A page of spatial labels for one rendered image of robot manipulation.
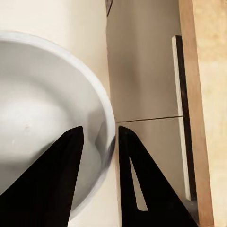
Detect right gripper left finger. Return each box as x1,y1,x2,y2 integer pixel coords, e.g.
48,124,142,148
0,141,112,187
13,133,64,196
0,126,84,227

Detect coffee cup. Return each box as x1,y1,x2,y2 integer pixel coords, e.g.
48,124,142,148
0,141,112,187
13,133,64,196
0,30,116,222

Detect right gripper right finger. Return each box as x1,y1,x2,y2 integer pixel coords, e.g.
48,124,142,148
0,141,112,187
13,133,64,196
118,126,198,227

